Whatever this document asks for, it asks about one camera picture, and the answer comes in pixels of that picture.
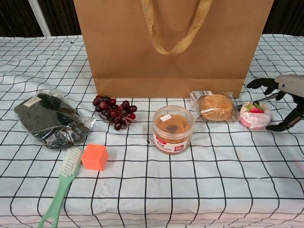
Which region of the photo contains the pink strawberry cake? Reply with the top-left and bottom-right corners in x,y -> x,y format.
238,101 -> 273,130

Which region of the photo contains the orange cube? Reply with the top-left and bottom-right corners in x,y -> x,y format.
80,143 -> 109,171

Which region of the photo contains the clear jar of rubber bands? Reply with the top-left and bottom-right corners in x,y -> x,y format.
152,105 -> 195,156

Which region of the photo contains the round cookie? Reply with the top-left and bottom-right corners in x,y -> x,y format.
190,90 -> 239,123

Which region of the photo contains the white black-checked tablecloth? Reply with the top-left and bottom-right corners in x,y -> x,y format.
0,34 -> 304,228

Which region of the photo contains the white partition frame post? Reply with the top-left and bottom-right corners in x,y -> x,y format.
30,0 -> 52,38

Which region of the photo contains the green white-bristle brush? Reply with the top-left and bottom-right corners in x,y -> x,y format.
38,147 -> 84,228

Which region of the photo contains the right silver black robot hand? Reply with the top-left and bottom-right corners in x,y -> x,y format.
246,75 -> 304,133

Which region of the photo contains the dark red grape bunch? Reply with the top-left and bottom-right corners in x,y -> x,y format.
92,95 -> 138,131

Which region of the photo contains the black item in clear packet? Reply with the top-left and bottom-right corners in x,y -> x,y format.
13,89 -> 97,150

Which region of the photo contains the brown paper shopping bag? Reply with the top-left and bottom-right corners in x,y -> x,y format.
74,0 -> 274,99

